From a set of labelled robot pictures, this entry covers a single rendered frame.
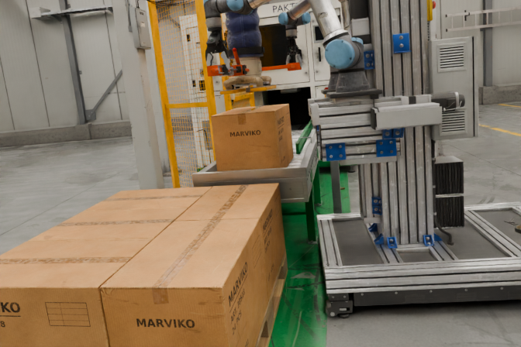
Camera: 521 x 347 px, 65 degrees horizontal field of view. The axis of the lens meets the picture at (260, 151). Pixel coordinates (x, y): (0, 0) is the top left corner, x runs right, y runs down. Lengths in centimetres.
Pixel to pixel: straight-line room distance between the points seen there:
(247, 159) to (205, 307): 135
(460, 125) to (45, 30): 1219
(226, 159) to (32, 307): 138
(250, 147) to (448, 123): 109
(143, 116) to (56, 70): 983
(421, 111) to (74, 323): 149
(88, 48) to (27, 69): 195
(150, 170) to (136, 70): 81
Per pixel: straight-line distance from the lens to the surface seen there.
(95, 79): 1259
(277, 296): 225
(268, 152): 245
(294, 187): 243
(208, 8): 207
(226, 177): 249
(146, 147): 344
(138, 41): 335
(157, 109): 568
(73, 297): 150
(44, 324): 161
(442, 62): 211
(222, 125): 250
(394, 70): 210
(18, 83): 1378
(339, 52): 174
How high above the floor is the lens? 112
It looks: 10 degrees down
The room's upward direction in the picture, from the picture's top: 6 degrees counter-clockwise
